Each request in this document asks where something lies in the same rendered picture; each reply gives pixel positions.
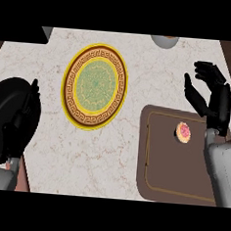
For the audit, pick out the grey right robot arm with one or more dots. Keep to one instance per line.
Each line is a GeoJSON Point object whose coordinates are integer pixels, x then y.
{"type": "Point", "coordinates": [222, 171]}

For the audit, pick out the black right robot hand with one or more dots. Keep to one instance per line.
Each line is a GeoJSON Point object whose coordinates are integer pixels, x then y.
{"type": "Point", "coordinates": [219, 106]}

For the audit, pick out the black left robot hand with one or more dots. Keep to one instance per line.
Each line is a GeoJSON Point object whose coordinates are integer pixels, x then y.
{"type": "Point", "coordinates": [12, 119]}

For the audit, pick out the yellow brown patterned plate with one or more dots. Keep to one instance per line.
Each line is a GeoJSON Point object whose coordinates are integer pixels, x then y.
{"type": "Point", "coordinates": [94, 86]}

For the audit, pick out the pink frosted cupcake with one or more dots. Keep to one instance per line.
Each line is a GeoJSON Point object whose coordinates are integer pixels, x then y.
{"type": "Point", "coordinates": [183, 132]}

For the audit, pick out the grey bowl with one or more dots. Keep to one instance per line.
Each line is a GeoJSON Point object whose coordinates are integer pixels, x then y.
{"type": "Point", "coordinates": [164, 41]}

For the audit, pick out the black appliance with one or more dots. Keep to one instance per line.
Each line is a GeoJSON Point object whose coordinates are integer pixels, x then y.
{"type": "Point", "coordinates": [19, 32]}

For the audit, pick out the brown tray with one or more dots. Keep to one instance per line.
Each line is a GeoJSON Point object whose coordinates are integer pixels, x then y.
{"type": "Point", "coordinates": [175, 173]}

